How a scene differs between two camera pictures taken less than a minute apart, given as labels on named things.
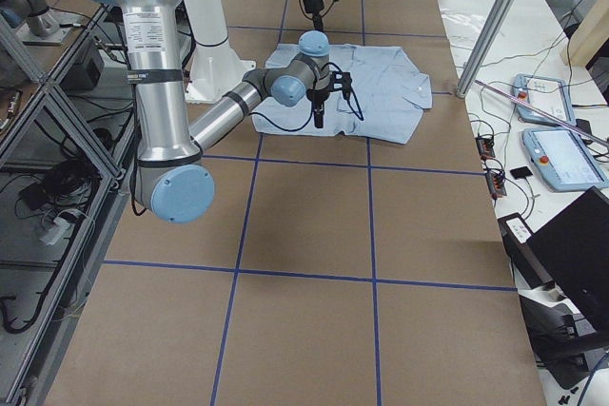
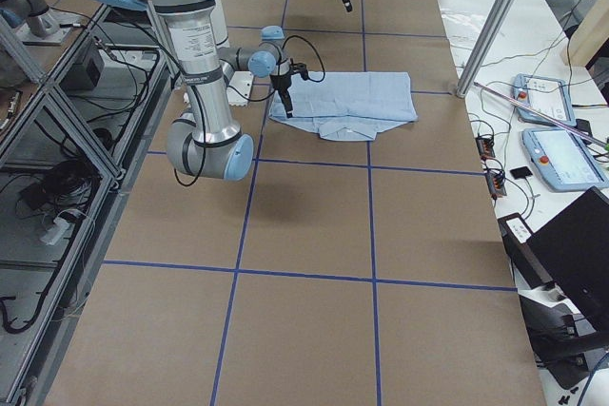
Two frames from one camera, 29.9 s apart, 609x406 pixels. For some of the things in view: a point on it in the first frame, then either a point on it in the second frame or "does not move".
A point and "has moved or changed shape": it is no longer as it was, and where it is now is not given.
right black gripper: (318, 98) -> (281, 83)
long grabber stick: (571, 125) does not move
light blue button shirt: (384, 102) has moved or changed shape
